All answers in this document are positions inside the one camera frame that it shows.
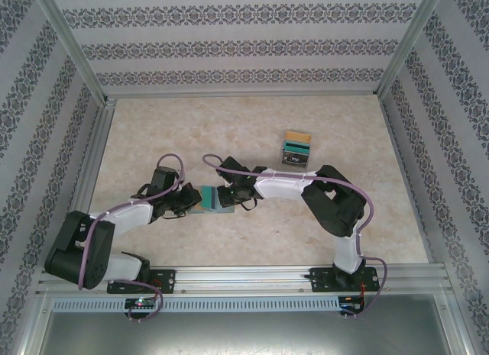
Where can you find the grey-green card holder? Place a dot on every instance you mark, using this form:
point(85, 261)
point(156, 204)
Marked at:
point(229, 210)

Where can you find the teal credit card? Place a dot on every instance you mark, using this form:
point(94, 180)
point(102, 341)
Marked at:
point(208, 196)

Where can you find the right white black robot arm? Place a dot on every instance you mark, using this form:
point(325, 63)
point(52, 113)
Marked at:
point(279, 187)

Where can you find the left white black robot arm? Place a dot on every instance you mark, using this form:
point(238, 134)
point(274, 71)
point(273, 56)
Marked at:
point(130, 215)

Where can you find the gold credit card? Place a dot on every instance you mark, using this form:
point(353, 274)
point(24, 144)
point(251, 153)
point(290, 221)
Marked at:
point(198, 209)

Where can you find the grey VIP card stack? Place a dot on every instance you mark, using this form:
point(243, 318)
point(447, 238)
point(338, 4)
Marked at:
point(295, 158)

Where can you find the stack of coloured cards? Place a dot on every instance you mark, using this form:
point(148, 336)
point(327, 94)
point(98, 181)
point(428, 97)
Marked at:
point(296, 150)

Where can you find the teal card stack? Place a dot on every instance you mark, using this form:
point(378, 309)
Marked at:
point(297, 147)

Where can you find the gold card stack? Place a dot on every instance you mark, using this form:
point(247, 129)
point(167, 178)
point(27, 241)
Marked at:
point(298, 136)

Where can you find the left small circuit board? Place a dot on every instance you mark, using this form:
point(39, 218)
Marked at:
point(133, 303)

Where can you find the small circuit board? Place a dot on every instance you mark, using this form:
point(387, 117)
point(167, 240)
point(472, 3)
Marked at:
point(133, 303)
point(349, 306)

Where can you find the brushed metal sheet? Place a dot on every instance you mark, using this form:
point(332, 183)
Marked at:
point(244, 336)

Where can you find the right small circuit board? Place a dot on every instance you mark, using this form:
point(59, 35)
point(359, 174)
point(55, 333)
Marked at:
point(349, 306)

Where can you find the aluminium table edge rail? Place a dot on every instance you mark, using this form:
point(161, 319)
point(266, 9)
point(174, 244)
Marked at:
point(402, 160)
point(93, 160)

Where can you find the aluminium frame beam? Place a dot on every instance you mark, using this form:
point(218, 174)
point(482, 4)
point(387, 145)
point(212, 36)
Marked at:
point(244, 94)

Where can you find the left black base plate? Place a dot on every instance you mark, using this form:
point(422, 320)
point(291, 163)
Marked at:
point(166, 282)

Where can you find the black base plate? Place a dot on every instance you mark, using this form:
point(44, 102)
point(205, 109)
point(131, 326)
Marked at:
point(166, 282)
point(319, 282)

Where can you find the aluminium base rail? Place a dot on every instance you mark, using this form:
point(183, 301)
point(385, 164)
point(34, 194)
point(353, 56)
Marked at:
point(244, 280)

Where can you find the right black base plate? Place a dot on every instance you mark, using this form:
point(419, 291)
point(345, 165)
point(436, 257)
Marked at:
point(319, 282)

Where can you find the aluminium frame post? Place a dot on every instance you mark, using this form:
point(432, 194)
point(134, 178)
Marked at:
point(74, 46)
point(408, 46)

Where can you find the aluminium frame bar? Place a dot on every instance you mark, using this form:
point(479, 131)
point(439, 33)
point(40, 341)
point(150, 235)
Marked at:
point(33, 332)
point(456, 332)

